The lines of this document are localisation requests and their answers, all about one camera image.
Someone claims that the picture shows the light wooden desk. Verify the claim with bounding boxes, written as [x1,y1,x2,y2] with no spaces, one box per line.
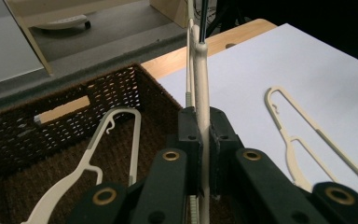
[4,0,191,77]

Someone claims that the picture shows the white table sheet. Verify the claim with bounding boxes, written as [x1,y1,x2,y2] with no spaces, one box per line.
[157,22,358,206]

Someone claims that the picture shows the cream plastic clothes hanger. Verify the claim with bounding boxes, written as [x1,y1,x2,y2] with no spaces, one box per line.
[185,0,213,224]
[264,86,358,196]
[20,106,143,224]

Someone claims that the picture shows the black frame leg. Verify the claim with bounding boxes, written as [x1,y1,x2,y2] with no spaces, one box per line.
[199,0,253,43]

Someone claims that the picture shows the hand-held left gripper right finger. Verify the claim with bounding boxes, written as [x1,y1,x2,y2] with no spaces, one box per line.
[209,106,327,224]

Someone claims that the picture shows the brown woven basket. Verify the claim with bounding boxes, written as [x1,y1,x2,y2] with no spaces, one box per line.
[0,63,239,224]

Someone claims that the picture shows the black curtain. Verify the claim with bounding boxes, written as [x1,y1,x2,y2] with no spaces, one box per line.
[217,0,358,68]

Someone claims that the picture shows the white cabinet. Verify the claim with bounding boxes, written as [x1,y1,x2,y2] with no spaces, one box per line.
[0,0,45,89]

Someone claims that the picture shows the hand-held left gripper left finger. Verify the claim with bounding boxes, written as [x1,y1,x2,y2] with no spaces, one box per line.
[130,106,204,224]

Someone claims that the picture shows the chair base with caster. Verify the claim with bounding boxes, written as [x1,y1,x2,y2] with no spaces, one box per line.
[32,14,92,32]

